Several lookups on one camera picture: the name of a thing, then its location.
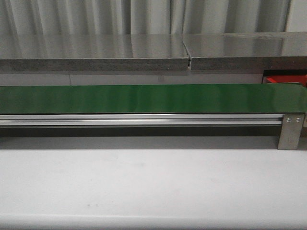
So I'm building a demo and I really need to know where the green conveyor belt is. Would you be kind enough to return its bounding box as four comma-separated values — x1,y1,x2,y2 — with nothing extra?
0,84,307,115

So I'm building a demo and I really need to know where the grey stone shelf slab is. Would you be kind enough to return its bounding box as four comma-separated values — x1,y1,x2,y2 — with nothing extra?
182,32,307,71
0,34,189,72

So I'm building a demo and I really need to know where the red plastic bin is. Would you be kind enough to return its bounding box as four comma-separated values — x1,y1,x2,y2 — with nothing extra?
262,75,307,88

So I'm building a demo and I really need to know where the aluminium conveyor side rail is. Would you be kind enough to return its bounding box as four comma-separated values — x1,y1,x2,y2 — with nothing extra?
0,114,283,127

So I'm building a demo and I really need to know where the steel conveyor support bracket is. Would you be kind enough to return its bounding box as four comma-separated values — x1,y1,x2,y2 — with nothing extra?
277,114,305,150

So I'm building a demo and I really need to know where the grey pleated curtain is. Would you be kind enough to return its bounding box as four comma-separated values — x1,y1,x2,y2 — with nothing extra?
0,0,291,35

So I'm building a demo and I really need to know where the right grey stone shelf slab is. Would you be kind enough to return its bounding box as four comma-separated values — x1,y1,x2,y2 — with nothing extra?
182,32,307,71

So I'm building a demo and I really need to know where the left grey stone shelf slab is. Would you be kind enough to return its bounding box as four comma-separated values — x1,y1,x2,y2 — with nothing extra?
0,34,189,72

